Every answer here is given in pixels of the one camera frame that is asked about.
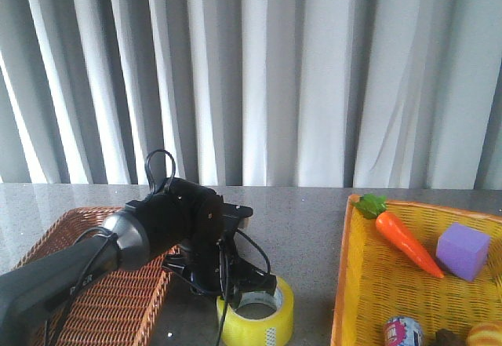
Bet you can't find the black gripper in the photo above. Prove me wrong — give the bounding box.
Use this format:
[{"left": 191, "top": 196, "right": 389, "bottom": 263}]
[{"left": 161, "top": 196, "right": 278, "bottom": 306}]

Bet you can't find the yellow packing tape roll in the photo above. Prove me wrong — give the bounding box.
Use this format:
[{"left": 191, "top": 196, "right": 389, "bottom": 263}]
[{"left": 216, "top": 276, "right": 294, "bottom": 346}]

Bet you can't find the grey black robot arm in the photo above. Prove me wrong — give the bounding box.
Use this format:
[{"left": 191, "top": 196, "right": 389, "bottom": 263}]
[{"left": 1, "top": 178, "right": 277, "bottom": 345}]

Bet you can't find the brown wicker basket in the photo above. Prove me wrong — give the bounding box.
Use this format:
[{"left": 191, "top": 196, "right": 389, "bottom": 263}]
[{"left": 16, "top": 206, "right": 170, "bottom": 345}]

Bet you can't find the grey pleated curtain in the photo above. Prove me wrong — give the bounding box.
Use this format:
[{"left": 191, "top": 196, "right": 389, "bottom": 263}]
[{"left": 1, "top": 0, "right": 501, "bottom": 190}]

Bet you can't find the orange toy carrot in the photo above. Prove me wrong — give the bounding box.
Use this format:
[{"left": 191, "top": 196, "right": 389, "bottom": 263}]
[{"left": 352, "top": 193, "right": 445, "bottom": 279}]

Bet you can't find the yellow wicker basket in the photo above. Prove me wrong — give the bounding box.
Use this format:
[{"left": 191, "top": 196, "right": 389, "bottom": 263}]
[{"left": 331, "top": 195, "right": 501, "bottom": 345}]

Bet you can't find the small printed can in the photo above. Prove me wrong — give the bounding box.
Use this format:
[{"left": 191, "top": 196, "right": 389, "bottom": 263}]
[{"left": 383, "top": 316, "right": 424, "bottom": 346}]

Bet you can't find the purple foam cube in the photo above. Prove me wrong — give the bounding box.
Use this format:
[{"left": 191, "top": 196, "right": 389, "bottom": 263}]
[{"left": 435, "top": 223, "right": 491, "bottom": 282}]

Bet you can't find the brown chocolate toy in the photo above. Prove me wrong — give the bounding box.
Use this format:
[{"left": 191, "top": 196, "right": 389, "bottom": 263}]
[{"left": 435, "top": 329, "right": 466, "bottom": 346}]

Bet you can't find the yellow bread toy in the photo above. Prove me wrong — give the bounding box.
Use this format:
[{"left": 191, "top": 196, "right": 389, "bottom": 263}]
[{"left": 466, "top": 320, "right": 502, "bottom": 346}]

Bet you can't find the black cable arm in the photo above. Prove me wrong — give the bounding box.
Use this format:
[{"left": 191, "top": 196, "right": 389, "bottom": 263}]
[{"left": 43, "top": 148, "right": 272, "bottom": 346}]

